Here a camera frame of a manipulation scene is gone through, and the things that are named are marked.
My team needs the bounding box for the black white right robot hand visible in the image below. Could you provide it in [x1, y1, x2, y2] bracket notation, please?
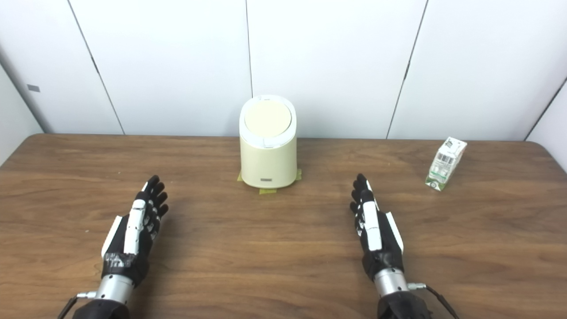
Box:
[350, 173, 405, 281]

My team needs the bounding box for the round cream bin lid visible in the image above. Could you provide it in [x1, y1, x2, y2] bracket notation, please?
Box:
[244, 100, 292, 137]

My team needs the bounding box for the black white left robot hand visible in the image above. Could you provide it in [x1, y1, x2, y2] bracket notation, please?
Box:
[101, 175, 169, 288]

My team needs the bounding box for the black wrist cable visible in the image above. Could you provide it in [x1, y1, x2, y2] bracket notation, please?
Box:
[408, 283, 459, 319]
[58, 292, 97, 319]

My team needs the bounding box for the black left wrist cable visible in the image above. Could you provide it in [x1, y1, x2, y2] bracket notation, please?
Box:
[58, 292, 97, 319]

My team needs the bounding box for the cream-colored bin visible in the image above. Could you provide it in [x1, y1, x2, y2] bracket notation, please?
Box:
[239, 94, 298, 189]

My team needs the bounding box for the white green milk carton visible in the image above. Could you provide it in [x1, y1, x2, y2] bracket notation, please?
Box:
[425, 137, 468, 192]

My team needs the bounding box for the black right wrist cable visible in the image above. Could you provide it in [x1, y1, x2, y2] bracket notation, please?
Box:
[408, 283, 459, 319]

